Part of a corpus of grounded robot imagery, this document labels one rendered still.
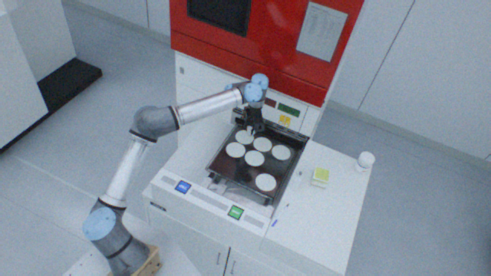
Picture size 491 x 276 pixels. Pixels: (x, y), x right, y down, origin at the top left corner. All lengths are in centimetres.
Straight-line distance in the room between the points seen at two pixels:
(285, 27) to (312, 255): 93
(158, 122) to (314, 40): 69
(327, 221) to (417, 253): 145
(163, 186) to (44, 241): 127
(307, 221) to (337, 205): 18
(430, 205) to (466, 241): 35
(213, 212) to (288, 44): 78
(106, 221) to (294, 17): 103
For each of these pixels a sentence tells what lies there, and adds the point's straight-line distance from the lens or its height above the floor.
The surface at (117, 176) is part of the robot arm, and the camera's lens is 143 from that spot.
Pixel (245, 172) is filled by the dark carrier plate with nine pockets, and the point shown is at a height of 90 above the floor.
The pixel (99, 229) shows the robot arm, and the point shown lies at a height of 112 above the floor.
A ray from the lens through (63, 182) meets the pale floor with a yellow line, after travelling 289.
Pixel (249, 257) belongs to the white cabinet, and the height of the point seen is 72.
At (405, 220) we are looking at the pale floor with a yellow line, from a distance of 305.
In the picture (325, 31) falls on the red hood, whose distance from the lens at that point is 143.
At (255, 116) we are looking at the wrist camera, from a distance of 161.
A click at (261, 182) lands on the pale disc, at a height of 90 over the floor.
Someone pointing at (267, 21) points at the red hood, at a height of 155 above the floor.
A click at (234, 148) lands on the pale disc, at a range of 179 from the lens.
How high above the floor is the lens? 227
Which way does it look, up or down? 48 degrees down
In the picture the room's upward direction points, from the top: 11 degrees clockwise
